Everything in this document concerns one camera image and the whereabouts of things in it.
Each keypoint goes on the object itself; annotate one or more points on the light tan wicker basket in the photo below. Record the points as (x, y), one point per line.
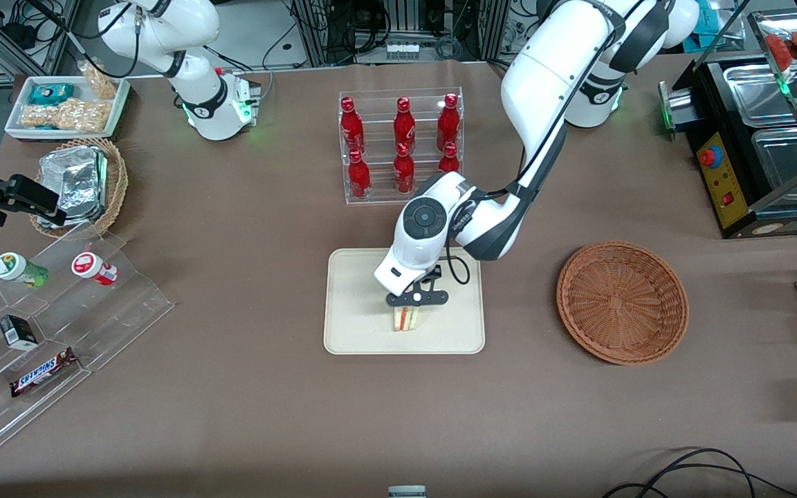
(117, 180)

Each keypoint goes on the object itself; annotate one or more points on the white power strip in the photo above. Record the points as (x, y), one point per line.
(402, 50)

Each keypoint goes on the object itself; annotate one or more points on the cream rectangular plastic tray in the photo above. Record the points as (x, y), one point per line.
(357, 311)

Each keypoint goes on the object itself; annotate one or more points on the small grey device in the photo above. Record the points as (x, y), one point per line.
(407, 492)

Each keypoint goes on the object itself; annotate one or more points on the Snickers chocolate bar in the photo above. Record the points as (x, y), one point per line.
(42, 373)

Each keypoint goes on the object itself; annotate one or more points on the green lidded drink cup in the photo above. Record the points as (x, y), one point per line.
(11, 266)

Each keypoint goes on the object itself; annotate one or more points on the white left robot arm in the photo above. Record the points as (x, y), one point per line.
(544, 83)

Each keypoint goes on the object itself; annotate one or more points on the black power adapter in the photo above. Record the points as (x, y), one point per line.
(14, 31)

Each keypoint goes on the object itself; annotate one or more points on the small black carton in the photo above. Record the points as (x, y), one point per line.
(18, 332)

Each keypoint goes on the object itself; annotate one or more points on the red cola bottle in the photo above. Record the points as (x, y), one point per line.
(404, 173)
(404, 128)
(359, 178)
(448, 159)
(447, 124)
(351, 128)

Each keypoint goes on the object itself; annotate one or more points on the aluminium frame equipment rack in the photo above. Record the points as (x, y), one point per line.
(412, 17)

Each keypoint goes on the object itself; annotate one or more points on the black food warmer cabinet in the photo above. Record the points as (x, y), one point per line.
(744, 180)

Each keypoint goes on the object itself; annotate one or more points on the silver foil wrapped package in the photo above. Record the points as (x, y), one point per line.
(72, 169)
(80, 204)

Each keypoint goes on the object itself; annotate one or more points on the triangular sandwich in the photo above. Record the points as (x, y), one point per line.
(407, 319)

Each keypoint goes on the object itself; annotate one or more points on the clear acrylic stepped display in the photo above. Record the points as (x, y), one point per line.
(129, 304)

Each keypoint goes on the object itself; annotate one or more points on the brown round wicker basket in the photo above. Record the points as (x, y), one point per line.
(620, 304)

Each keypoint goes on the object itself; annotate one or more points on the small clear snack bag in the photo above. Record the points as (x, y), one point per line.
(99, 81)

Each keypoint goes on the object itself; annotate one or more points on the red lidded drink cup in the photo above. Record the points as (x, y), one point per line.
(88, 265)

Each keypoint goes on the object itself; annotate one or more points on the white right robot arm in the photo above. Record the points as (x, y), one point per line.
(191, 69)

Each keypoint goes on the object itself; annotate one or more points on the white rectangular snack tray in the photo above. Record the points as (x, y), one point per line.
(120, 104)

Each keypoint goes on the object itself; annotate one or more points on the clear acrylic bottle rack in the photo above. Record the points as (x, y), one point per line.
(379, 138)

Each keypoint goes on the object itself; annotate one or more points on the teal snack packet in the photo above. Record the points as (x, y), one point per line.
(51, 93)

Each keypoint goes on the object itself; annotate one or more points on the large clear peanut snack bag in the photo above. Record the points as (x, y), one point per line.
(70, 116)

